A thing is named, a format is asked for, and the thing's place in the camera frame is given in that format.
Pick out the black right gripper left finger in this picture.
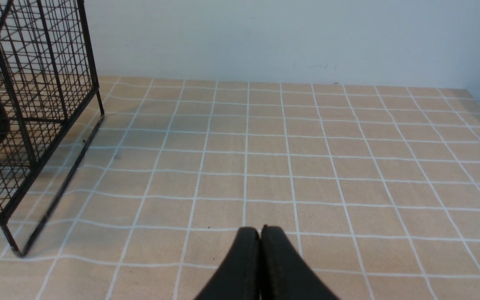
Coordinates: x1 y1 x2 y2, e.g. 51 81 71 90
195 227 260 300

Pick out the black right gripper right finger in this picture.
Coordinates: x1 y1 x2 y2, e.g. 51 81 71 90
260 225 338 300

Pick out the checkered beige tablecloth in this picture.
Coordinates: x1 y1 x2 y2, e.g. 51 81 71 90
0 76 480 300

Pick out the black wire mesh shelf rack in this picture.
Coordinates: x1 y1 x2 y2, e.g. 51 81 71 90
0 0 105 258

